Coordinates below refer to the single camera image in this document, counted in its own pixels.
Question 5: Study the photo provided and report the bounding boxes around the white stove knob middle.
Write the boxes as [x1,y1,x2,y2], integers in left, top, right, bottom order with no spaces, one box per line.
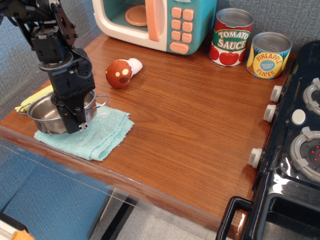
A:
[263,104,277,123]

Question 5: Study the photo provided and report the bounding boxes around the light blue rag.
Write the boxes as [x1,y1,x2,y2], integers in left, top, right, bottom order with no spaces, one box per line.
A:
[34,106,134,161]

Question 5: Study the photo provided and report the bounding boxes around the orange object at corner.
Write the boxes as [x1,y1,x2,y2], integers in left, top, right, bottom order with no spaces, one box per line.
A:
[11,230,35,240]

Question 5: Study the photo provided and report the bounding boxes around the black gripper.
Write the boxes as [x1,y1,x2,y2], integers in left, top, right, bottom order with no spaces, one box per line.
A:
[39,47,95,134]

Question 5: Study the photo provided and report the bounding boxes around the white stove knob bottom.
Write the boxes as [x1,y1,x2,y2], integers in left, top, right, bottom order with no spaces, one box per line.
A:
[248,148,263,169]

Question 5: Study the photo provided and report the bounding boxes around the yellow handled spoon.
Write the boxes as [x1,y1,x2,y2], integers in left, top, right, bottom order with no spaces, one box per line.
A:
[15,85,54,113]

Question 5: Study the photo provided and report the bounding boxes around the white stove knob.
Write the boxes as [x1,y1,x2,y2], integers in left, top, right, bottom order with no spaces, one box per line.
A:
[263,104,277,123]
[270,85,283,103]
[248,148,263,169]

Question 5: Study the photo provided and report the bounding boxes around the pineapple slices can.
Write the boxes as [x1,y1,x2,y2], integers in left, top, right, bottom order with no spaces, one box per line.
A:
[246,32,293,80]

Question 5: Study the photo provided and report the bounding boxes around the silver steel pot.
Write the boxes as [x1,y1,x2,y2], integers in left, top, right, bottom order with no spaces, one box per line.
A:
[15,90,109,135]

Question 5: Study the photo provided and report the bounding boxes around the brown plush mushroom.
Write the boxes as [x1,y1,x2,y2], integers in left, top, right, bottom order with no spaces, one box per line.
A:
[105,58,143,89]

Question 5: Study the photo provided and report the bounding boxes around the teal toy microwave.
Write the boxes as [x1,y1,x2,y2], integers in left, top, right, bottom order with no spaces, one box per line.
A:
[92,0,217,56]

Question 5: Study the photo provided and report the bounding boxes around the white stove knob top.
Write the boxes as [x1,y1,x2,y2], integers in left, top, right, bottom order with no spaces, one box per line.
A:
[270,85,283,103]

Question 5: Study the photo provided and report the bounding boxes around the tomato sauce can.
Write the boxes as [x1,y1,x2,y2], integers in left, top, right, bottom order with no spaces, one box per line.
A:
[209,8,254,67]

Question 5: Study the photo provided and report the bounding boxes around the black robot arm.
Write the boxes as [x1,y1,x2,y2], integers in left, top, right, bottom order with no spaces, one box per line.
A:
[0,0,95,134]

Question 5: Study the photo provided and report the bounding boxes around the black toy stove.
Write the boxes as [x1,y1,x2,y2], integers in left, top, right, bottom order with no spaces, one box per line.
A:
[216,40,320,240]

